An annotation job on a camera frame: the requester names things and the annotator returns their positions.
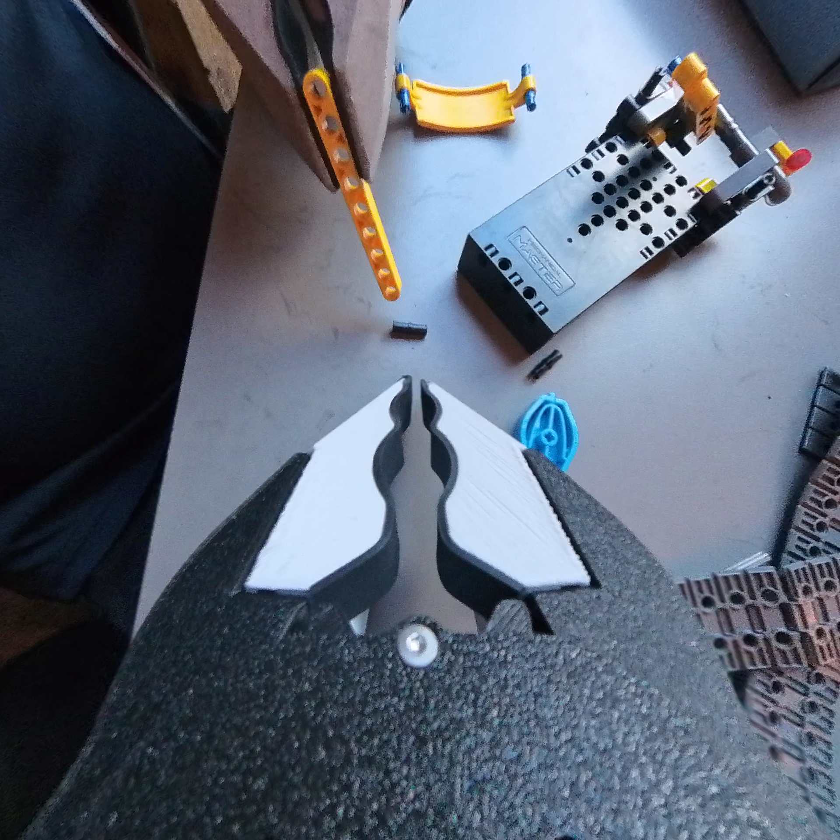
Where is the yellow perforated beam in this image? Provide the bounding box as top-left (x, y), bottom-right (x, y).
top-left (302, 67), bottom-right (403, 303)

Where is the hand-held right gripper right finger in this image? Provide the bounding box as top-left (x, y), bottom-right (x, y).
top-left (419, 379), bottom-right (593, 588)

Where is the dark blue cardboard box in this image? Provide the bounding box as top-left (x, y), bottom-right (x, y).
top-left (740, 0), bottom-right (840, 97)

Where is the person's dark clothed body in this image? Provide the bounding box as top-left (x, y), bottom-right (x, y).
top-left (0, 0), bottom-right (224, 840)

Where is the grey desk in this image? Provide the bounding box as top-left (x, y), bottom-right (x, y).
top-left (134, 0), bottom-right (840, 631)

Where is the wooden panel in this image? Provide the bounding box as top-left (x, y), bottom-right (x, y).
top-left (128, 0), bottom-right (245, 114)

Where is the blue brick separator tool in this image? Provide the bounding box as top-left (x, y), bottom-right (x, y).
top-left (512, 392), bottom-right (583, 472)

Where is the black perforated brick model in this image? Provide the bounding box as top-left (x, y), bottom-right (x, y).
top-left (457, 54), bottom-right (815, 355)

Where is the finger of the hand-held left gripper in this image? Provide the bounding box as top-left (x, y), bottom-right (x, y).
top-left (200, 0), bottom-right (343, 193)
top-left (325, 0), bottom-right (403, 183)

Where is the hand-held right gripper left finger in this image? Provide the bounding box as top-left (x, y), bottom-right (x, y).
top-left (244, 376), bottom-right (413, 595)

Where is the yellow scoop piece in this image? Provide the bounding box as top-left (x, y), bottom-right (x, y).
top-left (394, 62), bottom-right (539, 132)

